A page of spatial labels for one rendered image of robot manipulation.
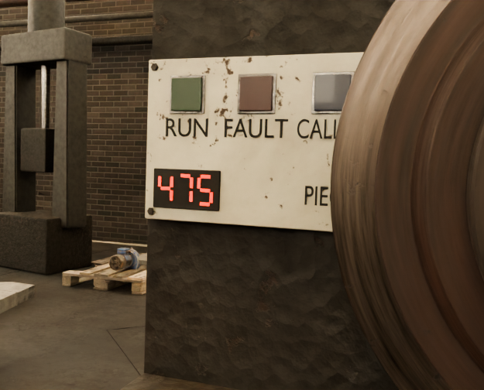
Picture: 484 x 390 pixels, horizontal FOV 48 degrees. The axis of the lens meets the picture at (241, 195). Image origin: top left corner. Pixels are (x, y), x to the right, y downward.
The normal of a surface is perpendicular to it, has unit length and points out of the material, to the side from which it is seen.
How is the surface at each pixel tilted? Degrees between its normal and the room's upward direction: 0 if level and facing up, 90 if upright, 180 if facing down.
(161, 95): 90
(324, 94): 90
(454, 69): 66
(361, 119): 90
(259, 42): 90
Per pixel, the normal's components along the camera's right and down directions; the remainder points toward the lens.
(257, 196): -0.33, 0.04
